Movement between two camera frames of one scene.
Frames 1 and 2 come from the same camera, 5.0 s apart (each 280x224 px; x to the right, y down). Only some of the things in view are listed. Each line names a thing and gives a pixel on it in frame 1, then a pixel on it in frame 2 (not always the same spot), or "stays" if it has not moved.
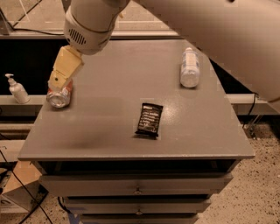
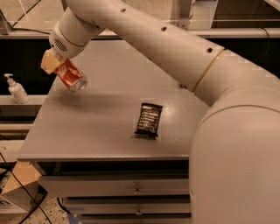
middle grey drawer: (137, 206) stays
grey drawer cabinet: (150, 136) stays
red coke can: (59, 98) to (71, 77)
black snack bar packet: (150, 119) stays
